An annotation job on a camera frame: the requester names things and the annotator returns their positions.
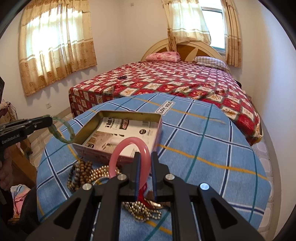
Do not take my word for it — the green jade bangle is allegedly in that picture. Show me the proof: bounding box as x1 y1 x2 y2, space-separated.
48 116 75 144

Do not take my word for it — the brown wooden bead bracelet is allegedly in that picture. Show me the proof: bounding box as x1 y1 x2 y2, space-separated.
67 160 93 193

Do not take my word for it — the gold bead necklace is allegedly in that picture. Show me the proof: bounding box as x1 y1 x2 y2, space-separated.
89 165 163 222

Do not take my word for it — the pink bangle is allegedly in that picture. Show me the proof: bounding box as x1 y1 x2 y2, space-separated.
108 136 152 197

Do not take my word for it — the red cord pendant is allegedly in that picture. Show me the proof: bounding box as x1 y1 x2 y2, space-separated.
137 183 151 209

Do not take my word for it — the pink tin box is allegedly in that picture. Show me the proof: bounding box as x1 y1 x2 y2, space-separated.
73 110 162 165

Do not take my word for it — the blue plaid tablecloth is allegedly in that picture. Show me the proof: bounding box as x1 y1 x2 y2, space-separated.
37 93 271 240

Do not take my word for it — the printed paper in box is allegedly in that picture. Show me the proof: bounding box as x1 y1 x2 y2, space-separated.
83 117 159 154

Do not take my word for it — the left window curtain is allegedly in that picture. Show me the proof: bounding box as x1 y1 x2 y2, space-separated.
18 1 97 96

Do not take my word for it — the window curtain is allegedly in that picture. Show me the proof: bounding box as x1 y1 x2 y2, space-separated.
221 0 242 68
162 0 211 52
18 1 97 96

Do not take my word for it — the bed with red quilt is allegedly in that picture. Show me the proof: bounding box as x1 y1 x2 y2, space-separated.
69 61 263 145

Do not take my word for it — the plaid pillow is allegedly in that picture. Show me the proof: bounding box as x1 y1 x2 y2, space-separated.
193 56 229 71

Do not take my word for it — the pink pillow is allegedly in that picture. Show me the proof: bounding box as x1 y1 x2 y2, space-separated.
145 51 181 63

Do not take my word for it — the wooden headboard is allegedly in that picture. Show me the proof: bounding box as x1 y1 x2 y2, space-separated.
141 39 225 62

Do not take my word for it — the right window curtain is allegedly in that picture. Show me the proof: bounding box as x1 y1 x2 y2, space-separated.
221 0 242 68

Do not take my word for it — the middle window curtain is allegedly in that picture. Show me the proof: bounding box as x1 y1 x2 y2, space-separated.
162 0 211 52

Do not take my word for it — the window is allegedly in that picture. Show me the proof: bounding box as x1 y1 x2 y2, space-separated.
202 7 226 54

